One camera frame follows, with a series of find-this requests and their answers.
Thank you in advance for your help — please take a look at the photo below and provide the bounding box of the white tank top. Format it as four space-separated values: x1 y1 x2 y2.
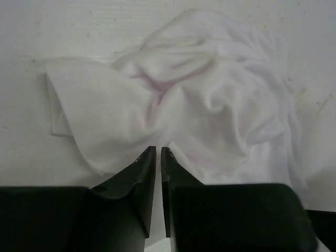
45 10 309 202

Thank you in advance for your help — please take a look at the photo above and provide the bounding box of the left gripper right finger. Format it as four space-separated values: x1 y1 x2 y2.
161 147 318 251

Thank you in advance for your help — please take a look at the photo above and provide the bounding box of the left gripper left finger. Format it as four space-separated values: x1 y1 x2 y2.
1 146 156 251

